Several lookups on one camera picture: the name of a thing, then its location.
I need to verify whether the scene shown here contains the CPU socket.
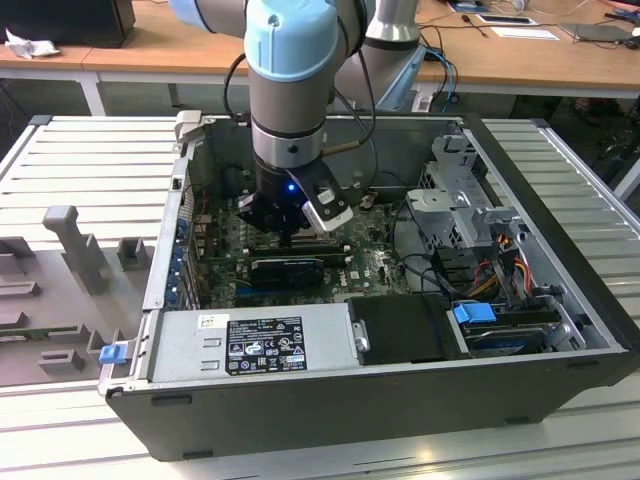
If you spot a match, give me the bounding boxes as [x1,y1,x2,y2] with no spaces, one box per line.
[287,223,335,249]

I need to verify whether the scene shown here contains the black RAM slot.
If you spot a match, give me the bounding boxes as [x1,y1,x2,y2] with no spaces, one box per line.
[243,252,351,268]
[244,241,349,256]

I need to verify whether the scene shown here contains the grey plastic case latch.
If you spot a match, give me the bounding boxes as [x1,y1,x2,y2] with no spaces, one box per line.
[174,110,204,146]

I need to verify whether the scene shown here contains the green motherboard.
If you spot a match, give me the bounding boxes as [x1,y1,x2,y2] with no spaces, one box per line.
[197,192,416,309]

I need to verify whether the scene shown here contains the silver metal drive cage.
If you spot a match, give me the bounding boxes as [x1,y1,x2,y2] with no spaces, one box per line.
[404,130,532,254]

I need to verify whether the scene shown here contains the silver power supply unit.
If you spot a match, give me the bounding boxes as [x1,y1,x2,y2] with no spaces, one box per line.
[149,302,361,384]

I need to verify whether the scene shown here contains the black plastic shroud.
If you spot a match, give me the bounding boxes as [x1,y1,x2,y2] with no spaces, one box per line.
[347,294,471,364]

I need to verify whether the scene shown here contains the wooden desk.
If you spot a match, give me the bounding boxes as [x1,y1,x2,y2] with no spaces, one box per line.
[0,0,640,104]

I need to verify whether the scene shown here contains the grey parts rack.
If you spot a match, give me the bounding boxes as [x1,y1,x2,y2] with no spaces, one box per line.
[0,204,156,386]

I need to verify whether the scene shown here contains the black open PC case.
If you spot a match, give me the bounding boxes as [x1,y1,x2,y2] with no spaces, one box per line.
[102,112,640,464]

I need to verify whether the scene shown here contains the blue plastic case latch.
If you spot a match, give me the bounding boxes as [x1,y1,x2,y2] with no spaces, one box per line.
[99,343,127,366]

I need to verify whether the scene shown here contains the blue disk carrier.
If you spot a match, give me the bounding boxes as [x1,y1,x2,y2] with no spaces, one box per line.
[451,301,497,332]

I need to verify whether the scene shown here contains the hard disk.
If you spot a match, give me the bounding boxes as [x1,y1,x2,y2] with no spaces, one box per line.
[462,322,551,357]

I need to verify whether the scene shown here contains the black computer tower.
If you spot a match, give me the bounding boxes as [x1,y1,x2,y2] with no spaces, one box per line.
[0,0,137,50]

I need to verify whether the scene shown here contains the green RAM stick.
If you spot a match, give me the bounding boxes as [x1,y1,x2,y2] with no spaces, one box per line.
[0,325,54,342]

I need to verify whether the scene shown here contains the crumpled white paper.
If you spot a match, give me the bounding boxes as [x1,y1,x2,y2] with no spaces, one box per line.
[3,27,62,60]

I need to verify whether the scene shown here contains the white phone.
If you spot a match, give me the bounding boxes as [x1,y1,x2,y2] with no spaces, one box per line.
[474,13,537,27]

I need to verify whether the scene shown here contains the white paper sheet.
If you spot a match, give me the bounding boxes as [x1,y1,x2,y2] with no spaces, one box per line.
[490,24,560,41]

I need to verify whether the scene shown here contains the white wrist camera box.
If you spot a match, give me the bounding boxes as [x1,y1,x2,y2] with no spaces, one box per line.
[289,167,355,234]

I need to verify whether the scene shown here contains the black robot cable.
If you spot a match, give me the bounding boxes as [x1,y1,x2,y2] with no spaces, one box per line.
[222,0,384,199]

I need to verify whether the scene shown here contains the blue cable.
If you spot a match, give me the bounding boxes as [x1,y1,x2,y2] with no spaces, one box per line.
[423,47,460,106]

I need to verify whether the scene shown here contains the coloured power wire bundle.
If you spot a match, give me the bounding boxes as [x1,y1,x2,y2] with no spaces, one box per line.
[464,234,534,301]

